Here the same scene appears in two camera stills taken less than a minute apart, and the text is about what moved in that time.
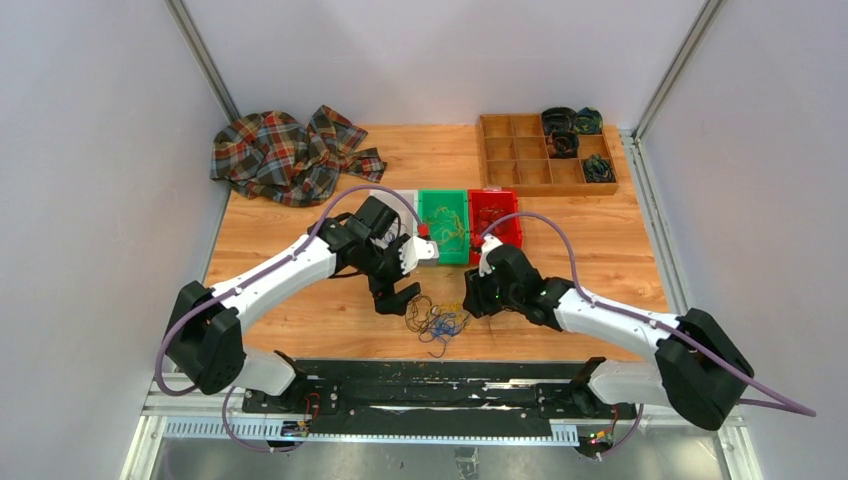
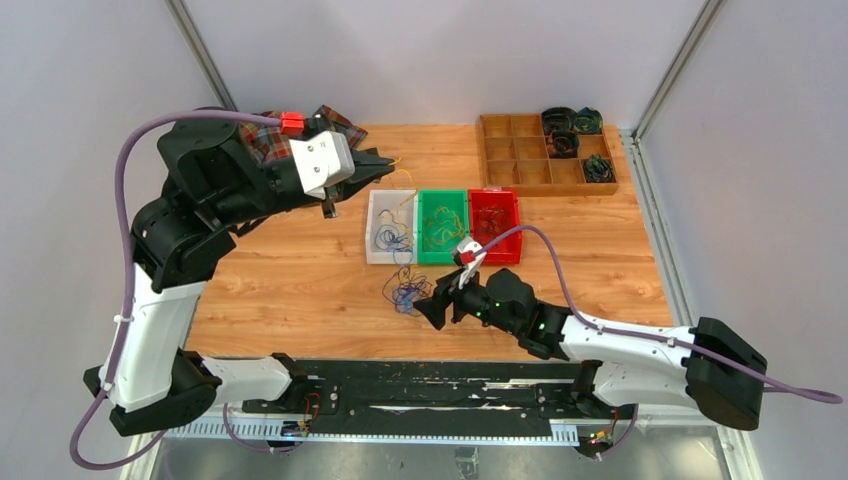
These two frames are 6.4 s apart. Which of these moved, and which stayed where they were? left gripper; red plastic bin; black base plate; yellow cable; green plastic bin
Moved: left gripper
Stayed: black base plate; red plastic bin; yellow cable; green plastic bin
